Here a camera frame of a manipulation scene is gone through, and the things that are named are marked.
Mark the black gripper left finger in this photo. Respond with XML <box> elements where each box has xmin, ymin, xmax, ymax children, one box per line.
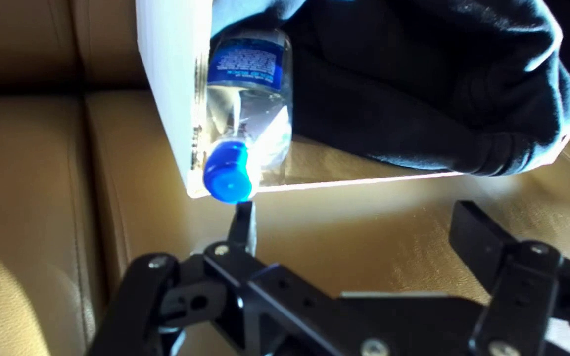
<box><xmin>226</xmin><ymin>200</ymin><xmax>259</xmax><ymax>257</ymax></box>

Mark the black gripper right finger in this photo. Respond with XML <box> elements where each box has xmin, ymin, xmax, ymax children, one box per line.
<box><xmin>447</xmin><ymin>200</ymin><xmax>521</xmax><ymax>293</ymax></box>

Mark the clear water bottle blue cap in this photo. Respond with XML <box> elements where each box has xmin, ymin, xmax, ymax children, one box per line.
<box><xmin>202</xmin><ymin>28</ymin><xmax>297</xmax><ymax>206</ymax></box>

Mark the white cardboard box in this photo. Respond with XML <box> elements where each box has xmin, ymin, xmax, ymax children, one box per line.
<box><xmin>133</xmin><ymin>0</ymin><xmax>570</xmax><ymax>200</ymax></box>

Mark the tan leather sofa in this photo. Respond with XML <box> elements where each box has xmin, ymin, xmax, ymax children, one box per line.
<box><xmin>0</xmin><ymin>0</ymin><xmax>570</xmax><ymax>356</ymax></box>

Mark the dark blue clothing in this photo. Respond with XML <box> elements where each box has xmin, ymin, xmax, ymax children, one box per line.
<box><xmin>222</xmin><ymin>0</ymin><xmax>570</xmax><ymax>178</ymax></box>

